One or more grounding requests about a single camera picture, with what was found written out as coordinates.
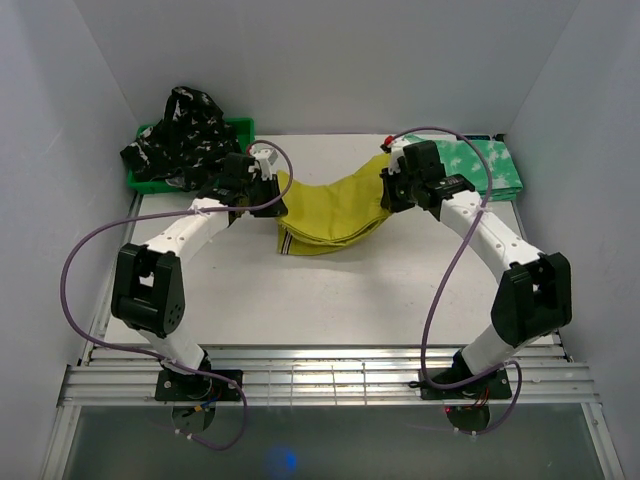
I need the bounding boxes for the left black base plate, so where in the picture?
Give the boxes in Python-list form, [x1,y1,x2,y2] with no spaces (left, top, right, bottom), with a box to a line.
[154,369,243,402]

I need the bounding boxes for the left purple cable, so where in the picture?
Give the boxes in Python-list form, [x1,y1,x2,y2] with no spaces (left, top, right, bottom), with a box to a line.
[59,139,295,451]

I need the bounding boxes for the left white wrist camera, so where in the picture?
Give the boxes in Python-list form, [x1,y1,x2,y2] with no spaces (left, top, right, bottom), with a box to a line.
[247,146,278,181]

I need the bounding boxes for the green white tie-dye folded garment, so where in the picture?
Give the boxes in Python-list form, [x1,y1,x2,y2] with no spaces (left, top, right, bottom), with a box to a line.
[402,133,523,201]

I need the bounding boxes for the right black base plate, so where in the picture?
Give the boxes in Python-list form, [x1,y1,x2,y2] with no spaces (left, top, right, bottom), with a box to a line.
[408,370,512,401]

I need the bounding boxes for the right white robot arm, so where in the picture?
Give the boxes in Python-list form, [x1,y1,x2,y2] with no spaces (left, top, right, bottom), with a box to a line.
[380,136,573,397]

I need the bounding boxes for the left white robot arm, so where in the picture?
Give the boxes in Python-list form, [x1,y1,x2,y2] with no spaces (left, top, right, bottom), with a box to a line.
[111,147,288,400]

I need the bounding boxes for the aluminium rail frame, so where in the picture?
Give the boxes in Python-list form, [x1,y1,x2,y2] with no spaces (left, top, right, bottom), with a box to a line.
[40,194,626,480]

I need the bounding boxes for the yellow trousers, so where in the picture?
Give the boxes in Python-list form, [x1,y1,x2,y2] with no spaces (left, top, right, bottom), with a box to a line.
[277,154,391,256]

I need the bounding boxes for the green plastic bin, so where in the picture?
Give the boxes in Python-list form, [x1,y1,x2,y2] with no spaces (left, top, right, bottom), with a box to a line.
[126,117,255,195]

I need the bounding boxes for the black white patterned garment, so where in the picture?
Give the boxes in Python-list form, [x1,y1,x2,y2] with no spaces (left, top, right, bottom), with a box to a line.
[120,86,242,191]

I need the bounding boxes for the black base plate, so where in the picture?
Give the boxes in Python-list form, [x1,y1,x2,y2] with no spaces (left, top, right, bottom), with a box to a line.
[154,369,243,402]
[408,370,512,401]

